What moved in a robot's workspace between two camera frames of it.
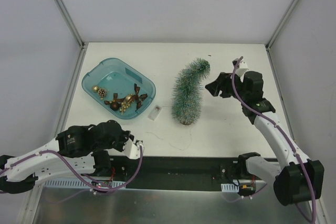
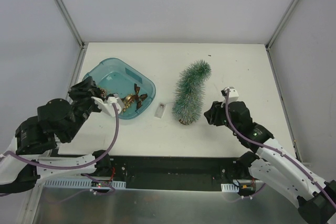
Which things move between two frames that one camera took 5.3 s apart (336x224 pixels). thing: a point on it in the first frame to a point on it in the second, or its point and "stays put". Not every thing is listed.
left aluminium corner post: [80, 41] stays put
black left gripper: [125, 137] to [85, 91]
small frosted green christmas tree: [187, 94] stays put
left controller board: [84, 184] stays put
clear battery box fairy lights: [153, 115] to [160, 110]
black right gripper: [226, 85] to [214, 114]
